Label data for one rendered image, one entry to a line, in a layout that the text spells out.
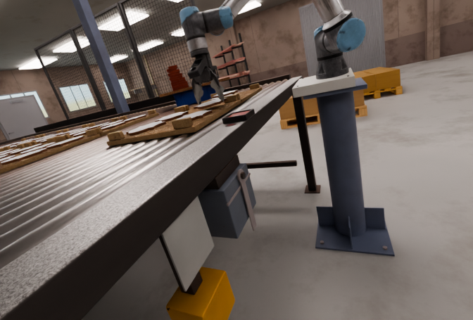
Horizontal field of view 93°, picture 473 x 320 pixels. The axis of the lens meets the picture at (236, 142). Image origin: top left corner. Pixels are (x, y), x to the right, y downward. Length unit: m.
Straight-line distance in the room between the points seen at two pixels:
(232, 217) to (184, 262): 0.14
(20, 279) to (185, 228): 0.21
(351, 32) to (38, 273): 1.06
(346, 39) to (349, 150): 0.53
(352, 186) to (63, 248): 1.26
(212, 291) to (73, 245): 0.25
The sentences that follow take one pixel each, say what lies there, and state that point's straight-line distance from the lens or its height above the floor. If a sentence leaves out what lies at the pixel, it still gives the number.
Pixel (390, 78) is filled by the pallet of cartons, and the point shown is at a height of 0.31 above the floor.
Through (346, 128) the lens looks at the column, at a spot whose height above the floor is 0.66.
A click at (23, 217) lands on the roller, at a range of 0.48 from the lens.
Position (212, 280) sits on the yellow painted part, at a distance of 0.49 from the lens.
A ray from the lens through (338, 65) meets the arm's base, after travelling 1.20.
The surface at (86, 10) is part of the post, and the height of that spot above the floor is 2.00.
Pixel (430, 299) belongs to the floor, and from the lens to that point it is 1.37.
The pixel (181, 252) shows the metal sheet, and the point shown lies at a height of 0.80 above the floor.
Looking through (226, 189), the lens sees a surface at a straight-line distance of 0.47.
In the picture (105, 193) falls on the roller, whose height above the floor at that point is 0.92.
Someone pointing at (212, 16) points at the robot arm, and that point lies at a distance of 0.96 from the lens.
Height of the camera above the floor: 1.04
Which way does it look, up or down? 16 degrees down
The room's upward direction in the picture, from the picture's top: 14 degrees counter-clockwise
